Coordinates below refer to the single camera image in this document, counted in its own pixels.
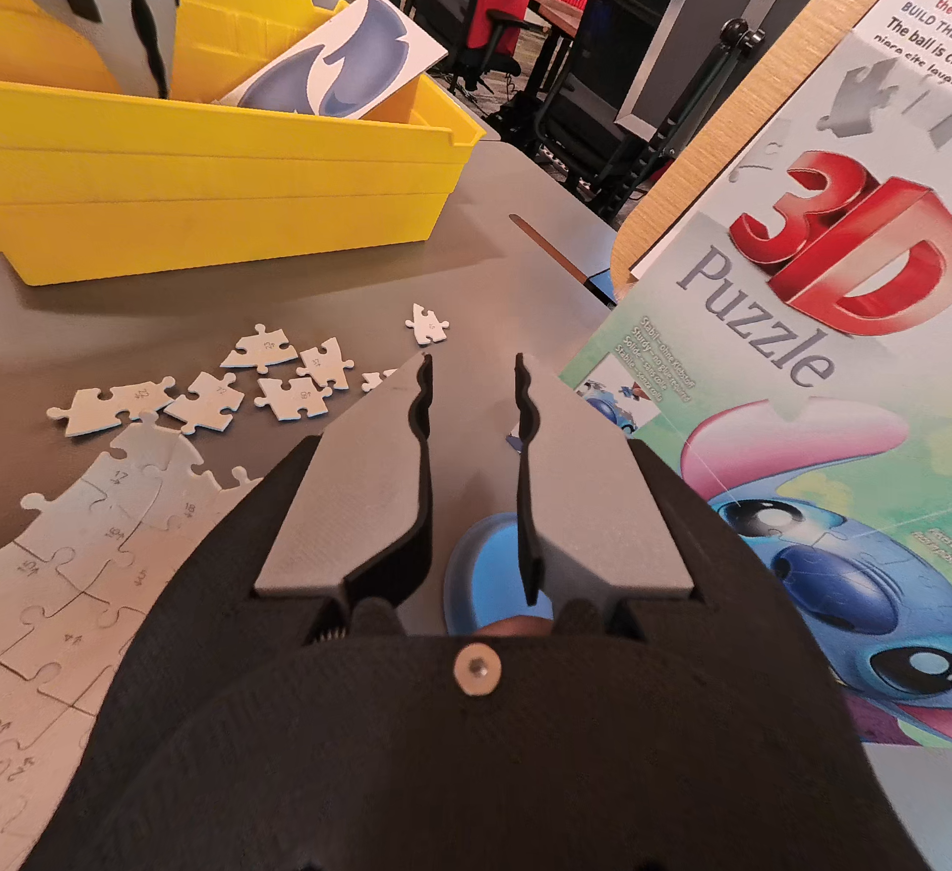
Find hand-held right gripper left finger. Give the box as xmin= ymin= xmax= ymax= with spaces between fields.
xmin=254 ymin=354 xmax=435 ymax=600

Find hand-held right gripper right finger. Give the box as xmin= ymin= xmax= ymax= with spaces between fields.
xmin=515 ymin=354 xmax=696 ymax=607

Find white puzzle pieces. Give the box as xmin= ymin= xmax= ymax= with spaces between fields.
xmin=46 ymin=302 xmax=452 ymax=438

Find yellow plastic bin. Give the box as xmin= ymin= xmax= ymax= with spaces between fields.
xmin=0 ymin=0 xmax=488 ymax=288

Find blue plastic puzzle stand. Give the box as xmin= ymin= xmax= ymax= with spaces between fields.
xmin=444 ymin=512 xmax=555 ymax=636

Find printed puzzle box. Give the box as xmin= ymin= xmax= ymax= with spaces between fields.
xmin=558 ymin=31 xmax=952 ymax=749

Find assembled white puzzle section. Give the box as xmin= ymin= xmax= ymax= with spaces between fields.
xmin=0 ymin=413 xmax=261 ymax=865

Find white card with blue shapes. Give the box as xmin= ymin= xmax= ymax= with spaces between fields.
xmin=212 ymin=0 xmax=449 ymax=121

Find black office chair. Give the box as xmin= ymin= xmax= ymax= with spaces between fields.
xmin=405 ymin=0 xmax=551 ymax=95

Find black mesh chair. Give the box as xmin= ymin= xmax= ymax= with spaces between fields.
xmin=491 ymin=53 xmax=718 ymax=221

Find black computer monitor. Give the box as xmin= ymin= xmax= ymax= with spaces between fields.
xmin=573 ymin=0 xmax=676 ymax=136

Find silver framed monitor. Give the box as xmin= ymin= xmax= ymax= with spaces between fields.
xmin=613 ymin=0 xmax=828 ymax=141

